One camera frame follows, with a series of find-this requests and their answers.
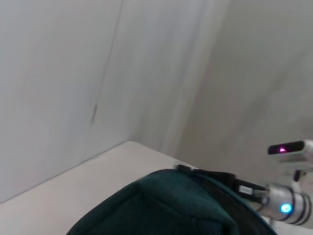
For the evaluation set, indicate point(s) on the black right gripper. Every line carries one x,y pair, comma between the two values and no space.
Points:
249,191

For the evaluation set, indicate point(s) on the dark teal fabric bag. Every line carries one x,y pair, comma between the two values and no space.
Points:
166,208

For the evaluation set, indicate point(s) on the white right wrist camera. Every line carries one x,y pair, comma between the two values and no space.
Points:
293,154

